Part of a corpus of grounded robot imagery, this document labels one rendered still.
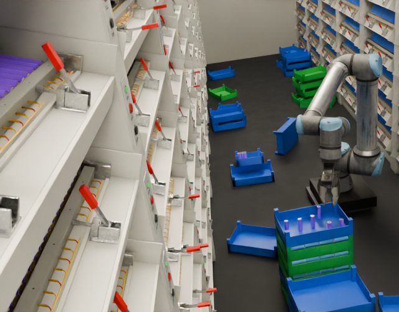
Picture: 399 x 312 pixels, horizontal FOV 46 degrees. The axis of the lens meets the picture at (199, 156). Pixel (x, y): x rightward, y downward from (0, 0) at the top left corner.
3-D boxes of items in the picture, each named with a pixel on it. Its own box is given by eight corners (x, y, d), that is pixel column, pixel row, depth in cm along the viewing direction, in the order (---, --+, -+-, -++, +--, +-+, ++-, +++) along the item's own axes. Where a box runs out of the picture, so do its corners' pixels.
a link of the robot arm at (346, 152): (328, 163, 298) (327, 138, 291) (355, 166, 290) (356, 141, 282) (320, 175, 287) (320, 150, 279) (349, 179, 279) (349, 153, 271)
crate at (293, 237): (336, 210, 223) (335, 196, 219) (353, 234, 205) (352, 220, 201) (274, 222, 222) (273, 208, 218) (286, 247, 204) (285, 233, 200)
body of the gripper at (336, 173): (340, 182, 207) (341, 156, 205) (337, 187, 200) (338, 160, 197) (322, 181, 210) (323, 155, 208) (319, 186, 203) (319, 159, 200)
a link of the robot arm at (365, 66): (356, 164, 290) (354, 49, 252) (385, 168, 281) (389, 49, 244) (349, 178, 279) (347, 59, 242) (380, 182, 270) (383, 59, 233)
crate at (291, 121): (298, 140, 391) (289, 138, 395) (297, 117, 382) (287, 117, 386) (284, 155, 369) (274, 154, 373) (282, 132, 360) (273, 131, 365)
